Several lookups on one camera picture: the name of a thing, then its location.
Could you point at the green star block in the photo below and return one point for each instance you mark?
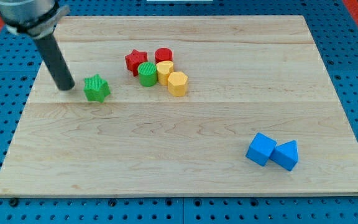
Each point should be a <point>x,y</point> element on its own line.
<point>96,88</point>

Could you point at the red star block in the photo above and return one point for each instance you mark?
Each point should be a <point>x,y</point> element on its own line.
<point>134,59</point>

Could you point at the blue triangle block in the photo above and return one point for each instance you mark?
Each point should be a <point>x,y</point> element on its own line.
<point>286,155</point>

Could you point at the yellow hexagon block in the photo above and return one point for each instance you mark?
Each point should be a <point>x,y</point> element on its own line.
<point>178,84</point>

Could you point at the yellow heart block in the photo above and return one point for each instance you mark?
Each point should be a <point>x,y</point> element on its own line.
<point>164,69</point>

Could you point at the green cylinder block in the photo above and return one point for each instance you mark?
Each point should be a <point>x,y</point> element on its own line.
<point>147,72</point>

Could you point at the red cylinder block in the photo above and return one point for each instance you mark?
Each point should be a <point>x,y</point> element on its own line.
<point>163,54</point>

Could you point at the wooden board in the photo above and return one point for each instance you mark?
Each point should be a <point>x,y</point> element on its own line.
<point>246,75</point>

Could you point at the blue cube block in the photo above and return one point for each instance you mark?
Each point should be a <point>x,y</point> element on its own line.
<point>260,149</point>

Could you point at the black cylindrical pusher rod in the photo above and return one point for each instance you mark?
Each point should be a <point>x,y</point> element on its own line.
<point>54,61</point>

